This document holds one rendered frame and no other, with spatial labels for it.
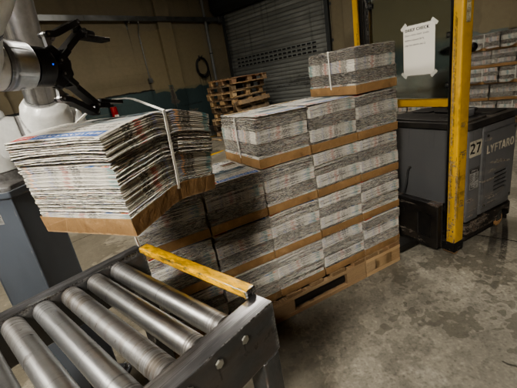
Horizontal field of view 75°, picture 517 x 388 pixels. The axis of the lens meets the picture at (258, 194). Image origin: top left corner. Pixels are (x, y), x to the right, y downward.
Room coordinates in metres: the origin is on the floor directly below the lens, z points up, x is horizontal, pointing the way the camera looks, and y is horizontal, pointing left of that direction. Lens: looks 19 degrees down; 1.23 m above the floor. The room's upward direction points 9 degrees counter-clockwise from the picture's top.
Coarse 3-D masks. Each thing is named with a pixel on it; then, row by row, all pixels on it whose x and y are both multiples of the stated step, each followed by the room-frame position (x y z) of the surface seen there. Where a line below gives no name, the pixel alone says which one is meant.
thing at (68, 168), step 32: (64, 128) 0.79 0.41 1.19; (96, 128) 0.71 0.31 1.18; (128, 128) 0.70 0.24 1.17; (32, 160) 0.73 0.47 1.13; (64, 160) 0.68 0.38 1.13; (96, 160) 0.65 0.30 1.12; (128, 160) 0.69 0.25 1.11; (160, 160) 0.77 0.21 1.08; (32, 192) 0.77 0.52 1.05; (64, 192) 0.72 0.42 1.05; (96, 192) 0.68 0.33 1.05; (128, 192) 0.67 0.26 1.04; (160, 192) 0.75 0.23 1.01
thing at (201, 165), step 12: (180, 120) 0.87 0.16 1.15; (192, 120) 0.92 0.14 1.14; (204, 120) 0.97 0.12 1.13; (180, 132) 0.86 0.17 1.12; (192, 132) 0.91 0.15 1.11; (204, 132) 0.96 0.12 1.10; (180, 144) 0.85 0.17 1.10; (192, 144) 0.90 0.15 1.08; (204, 144) 0.95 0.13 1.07; (180, 156) 0.85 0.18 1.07; (192, 156) 0.90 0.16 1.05; (204, 156) 0.95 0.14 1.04; (180, 168) 0.84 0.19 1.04; (192, 168) 0.89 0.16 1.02; (204, 168) 0.94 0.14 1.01
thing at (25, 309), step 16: (112, 256) 0.89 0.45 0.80; (128, 256) 0.88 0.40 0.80; (144, 256) 0.91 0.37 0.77; (96, 272) 0.81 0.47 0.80; (144, 272) 0.90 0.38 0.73; (64, 288) 0.75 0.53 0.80; (80, 288) 0.77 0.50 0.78; (128, 288) 0.86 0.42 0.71; (32, 304) 0.70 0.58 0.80; (0, 320) 0.66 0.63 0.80; (32, 320) 0.69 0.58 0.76; (80, 320) 0.75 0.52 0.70; (0, 336) 0.64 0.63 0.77; (48, 336) 0.70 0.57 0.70
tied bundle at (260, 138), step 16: (288, 112) 1.53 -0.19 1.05; (304, 112) 1.57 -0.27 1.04; (224, 128) 1.75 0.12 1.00; (240, 128) 1.58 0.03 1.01; (256, 128) 1.46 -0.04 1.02; (272, 128) 1.50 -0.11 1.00; (288, 128) 1.53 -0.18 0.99; (304, 128) 1.58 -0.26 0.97; (240, 144) 1.61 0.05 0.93; (256, 144) 1.45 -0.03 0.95; (272, 144) 1.49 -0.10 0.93; (288, 144) 1.52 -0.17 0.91; (304, 144) 1.56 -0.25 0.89
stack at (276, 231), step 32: (320, 160) 1.60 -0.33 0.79; (352, 160) 1.69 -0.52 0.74; (224, 192) 1.37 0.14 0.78; (256, 192) 1.45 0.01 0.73; (288, 192) 1.51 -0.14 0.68; (352, 192) 1.68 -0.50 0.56; (160, 224) 1.24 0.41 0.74; (192, 224) 1.30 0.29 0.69; (256, 224) 1.42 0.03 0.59; (288, 224) 1.49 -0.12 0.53; (320, 224) 1.59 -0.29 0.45; (192, 256) 1.28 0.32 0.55; (224, 256) 1.34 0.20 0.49; (256, 256) 1.41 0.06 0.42; (288, 256) 1.49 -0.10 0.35; (320, 256) 1.57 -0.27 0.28; (256, 288) 1.40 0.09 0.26
